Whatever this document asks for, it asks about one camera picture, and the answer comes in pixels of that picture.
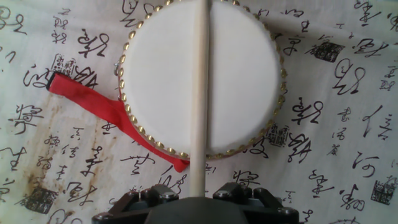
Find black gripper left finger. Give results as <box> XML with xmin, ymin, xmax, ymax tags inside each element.
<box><xmin>91</xmin><ymin>183</ymin><xmax>180</xmax><ymax>224</ymax></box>

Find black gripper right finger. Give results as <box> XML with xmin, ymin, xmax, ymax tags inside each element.
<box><xmin>212</xmin><ymin>181</ymin><xmax>300</xmax><ymax>224</ymax></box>

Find red drum with white skin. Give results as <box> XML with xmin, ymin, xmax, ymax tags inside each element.
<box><xmin>116</xmin><ymin>0</ymin><xmax>288</xmax><ymax>161</ymax></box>

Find red fabric drum strap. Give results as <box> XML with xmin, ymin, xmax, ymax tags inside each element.
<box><xmin>46</xmin><ymin>72</ymin><xmax>191</xmax><ymax>174</ymax></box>

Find light wooden drumstick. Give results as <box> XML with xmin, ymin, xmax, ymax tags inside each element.
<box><xmin>188</xmin><ymin>0</ymin><xmax>211</xmax><ymax>198</ymax></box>

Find beige calligraphy print cloth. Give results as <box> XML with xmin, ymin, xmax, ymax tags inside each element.
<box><xmin>0</xmin><ymin>0</ymin><xmax>398</xmax><ymax>224</ymax></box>

